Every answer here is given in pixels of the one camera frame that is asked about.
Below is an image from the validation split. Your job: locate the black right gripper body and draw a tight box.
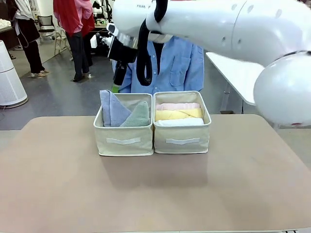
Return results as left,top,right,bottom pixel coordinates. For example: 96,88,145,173
108,37,138,64

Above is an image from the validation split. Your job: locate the grey blue towel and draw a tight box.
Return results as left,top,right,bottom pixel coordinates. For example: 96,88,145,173
100,89,133,127

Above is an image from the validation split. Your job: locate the pale green towel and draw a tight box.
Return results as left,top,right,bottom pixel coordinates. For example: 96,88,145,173
119,101,149,127

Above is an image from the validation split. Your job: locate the yellow towel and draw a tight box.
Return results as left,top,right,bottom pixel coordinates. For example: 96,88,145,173
155,108,203,122

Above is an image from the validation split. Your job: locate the pink towel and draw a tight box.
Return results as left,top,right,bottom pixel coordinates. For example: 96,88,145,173
155,102,200,110

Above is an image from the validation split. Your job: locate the white towel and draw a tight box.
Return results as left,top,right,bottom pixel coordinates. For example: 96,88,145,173
155,118,204,127

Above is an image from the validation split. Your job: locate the grey folding stool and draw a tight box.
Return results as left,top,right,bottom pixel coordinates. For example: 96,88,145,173
54,29,73,59

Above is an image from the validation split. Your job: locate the person in blue shirt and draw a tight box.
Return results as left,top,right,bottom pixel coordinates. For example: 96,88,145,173
111,36,205,94

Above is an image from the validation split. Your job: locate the person in red and pink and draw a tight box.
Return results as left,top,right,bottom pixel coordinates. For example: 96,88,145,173
52,0,96,83

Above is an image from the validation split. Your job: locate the cream fabric storage bin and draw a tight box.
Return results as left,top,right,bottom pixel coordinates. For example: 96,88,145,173
93,93,154,156
153,91,212,154

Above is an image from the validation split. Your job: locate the black mesh office chair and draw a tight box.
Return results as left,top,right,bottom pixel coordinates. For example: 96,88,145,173
37,15,55,37

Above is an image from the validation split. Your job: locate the person in black clothes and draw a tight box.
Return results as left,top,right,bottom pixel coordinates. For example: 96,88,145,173
7,0,51,79

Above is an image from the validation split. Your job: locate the white cylindrical air purifier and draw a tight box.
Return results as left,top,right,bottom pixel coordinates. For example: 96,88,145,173
0,40,28,107

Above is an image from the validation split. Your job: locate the white background table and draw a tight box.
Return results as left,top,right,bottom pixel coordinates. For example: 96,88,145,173
205,52,259,115

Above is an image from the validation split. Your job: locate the black sleeved cable bundle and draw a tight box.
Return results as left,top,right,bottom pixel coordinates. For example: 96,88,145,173
136,0,169,87

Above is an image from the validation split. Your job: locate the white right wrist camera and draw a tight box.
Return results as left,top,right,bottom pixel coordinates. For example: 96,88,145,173
90,33,115,49

